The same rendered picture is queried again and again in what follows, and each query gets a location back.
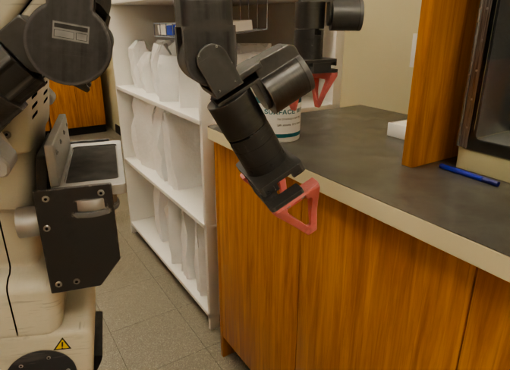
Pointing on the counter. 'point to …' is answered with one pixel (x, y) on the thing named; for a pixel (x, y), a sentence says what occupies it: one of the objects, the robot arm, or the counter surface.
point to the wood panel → (439, 73)
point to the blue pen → (470, 174)
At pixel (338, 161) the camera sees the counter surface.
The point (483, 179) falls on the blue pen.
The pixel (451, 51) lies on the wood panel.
